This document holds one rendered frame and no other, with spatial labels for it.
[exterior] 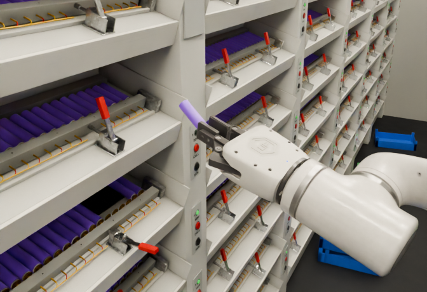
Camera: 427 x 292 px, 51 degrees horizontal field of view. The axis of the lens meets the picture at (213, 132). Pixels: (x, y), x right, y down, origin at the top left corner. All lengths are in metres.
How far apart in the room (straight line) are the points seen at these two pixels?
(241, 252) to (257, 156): 0.84
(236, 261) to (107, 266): 0.67
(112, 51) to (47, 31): 0.10
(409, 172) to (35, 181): 0.50
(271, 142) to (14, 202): 0.35
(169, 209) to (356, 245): 0.46
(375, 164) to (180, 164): 0.42
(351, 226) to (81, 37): 0.43
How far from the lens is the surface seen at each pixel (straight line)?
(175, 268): 1.05
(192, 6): 0.84
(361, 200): 0.58
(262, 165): 0.61
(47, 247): 0.79
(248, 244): 1.47
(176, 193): 0.94
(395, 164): 0.63
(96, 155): 0.72
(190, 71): 0.86
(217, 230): 1.20
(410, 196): 0.64
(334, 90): 2.21
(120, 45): 0.69
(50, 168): 0.68
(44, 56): 0.58
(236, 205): 1.30
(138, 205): 0.88
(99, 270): 0.79
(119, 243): 0.81
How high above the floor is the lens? 1.42
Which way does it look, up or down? 22 degrees down
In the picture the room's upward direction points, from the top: straight up
